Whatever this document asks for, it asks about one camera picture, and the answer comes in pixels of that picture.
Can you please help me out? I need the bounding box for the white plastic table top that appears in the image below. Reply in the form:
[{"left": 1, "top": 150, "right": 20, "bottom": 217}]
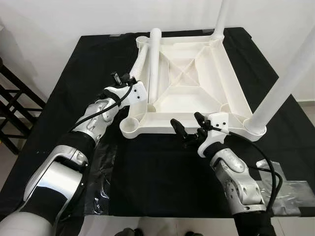
[{"left": 120, "top": 27, "right": 267, "bottom": 141}]

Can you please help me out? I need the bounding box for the clear tape patch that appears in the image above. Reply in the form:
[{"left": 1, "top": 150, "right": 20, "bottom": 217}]
[
  {"left": 258, "top": 181, "right": 315, "bottom": 209},
  {"left": 261, "top": 160, "right": 288, "bottom": 217}
]

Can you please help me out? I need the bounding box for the crumpled clear tape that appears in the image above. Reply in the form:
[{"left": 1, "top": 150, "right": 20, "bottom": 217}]
[{"left": 84, "top": 143, "right": 119, "bottom": 214}]

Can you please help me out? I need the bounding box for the black round stool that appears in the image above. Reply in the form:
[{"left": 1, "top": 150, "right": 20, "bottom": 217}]
[{"left": 0, "top": 59, "right": 46, "bottom": 155}]

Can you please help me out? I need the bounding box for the grey left robot foot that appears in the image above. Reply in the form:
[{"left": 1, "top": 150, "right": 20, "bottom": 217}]
[{"left": 116, "top": 227, "right": 144, "bottom": 236}]

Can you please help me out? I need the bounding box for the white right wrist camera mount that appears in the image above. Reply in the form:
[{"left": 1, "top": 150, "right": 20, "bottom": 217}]
[{"left": 198, "top": 112, "right": 231, "bottom": 158}]

